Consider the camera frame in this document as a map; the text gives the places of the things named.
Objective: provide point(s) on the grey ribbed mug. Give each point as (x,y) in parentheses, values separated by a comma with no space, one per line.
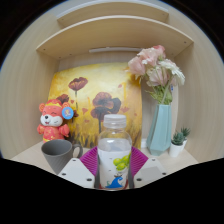
(58,155)

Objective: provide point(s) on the light wooden shelf unit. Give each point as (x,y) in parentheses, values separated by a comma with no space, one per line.
(115,33)

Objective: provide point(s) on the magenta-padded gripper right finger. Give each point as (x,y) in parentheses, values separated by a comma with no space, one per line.
(150,170)

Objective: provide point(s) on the pink and white flower bouquet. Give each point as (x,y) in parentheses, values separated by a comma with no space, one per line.
(155,68)

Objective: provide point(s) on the succulent in white pot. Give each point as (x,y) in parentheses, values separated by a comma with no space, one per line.
(176,145)
(185,131)

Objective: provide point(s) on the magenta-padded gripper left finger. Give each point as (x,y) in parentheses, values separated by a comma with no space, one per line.
(79,171)

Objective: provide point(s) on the yellow poppy flower painting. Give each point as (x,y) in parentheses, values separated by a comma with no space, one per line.
(100,83)

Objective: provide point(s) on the pale teal faceted vase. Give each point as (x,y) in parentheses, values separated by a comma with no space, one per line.
(160,131)

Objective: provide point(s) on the red plush toy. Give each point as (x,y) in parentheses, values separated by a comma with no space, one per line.
(51,123)

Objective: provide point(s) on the clear plastic drink bottle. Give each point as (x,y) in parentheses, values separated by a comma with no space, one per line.
(114,150)

